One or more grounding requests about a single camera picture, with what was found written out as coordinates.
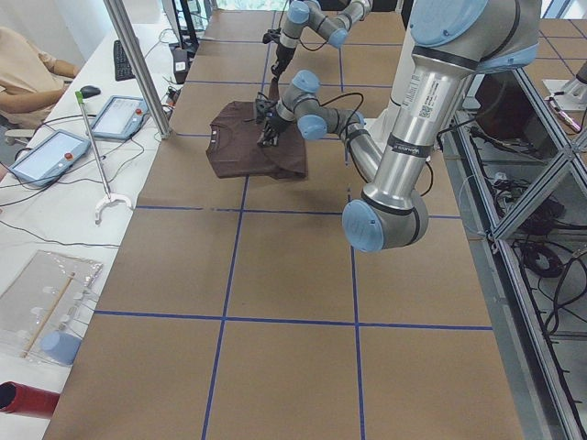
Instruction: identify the red cylinder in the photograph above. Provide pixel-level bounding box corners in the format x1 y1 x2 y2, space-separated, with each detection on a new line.
1 381 61 419

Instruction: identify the aluminium frame post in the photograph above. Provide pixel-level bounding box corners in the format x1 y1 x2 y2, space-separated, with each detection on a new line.
104 0 172 139

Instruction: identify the reacher grabber stick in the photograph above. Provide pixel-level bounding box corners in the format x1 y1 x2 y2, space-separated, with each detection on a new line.
74 91 133 226

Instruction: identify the far teach pendant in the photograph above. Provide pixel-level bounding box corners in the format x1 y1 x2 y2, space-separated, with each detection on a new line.
91 95 149 141

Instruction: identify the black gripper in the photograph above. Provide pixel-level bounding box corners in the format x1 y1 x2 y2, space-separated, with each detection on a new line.
271 44 294 80
257 114 287 147

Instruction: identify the clear plastic bag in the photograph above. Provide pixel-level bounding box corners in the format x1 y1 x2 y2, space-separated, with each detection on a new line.
1 250 103 366

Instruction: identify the teach pendant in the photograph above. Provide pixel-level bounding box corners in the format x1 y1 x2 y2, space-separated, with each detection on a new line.
91 95 149 141
8 130 90 187

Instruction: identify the black labelled box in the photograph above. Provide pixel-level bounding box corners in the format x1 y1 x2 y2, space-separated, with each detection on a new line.
172 47 190 84

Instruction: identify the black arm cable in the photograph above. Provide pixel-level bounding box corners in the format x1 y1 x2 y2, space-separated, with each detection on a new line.
320 92 435 198

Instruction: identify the black keyboard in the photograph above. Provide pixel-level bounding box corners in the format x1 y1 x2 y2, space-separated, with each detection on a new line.
113 39 135 82

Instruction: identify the blue plastic cup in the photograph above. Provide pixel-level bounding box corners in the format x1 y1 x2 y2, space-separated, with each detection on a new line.
40 331 82 365

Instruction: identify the person in beige shirt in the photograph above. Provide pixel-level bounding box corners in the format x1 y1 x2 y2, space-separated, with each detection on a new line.
1 27 80 129

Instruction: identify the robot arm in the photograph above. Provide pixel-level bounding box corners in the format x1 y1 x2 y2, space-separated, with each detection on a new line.
263 0 373 80
259 1 541 252

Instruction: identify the near teach pendant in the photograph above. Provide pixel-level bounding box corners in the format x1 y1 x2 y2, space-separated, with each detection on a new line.
8 130 90 187

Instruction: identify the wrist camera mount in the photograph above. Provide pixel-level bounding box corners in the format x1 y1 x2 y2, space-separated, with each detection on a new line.
262 27 282 44
253 92 277 124

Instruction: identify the wooden stick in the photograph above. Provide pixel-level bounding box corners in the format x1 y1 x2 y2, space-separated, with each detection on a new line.
20 272 75 358

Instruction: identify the dark brown t-shirt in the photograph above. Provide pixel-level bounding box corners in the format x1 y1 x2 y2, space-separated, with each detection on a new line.
206 79 308 180

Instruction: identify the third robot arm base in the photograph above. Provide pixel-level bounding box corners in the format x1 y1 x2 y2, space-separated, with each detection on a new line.
542 63 586 134

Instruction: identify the black computer mouse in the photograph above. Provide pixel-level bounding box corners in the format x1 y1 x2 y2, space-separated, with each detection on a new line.
80 85 101 98

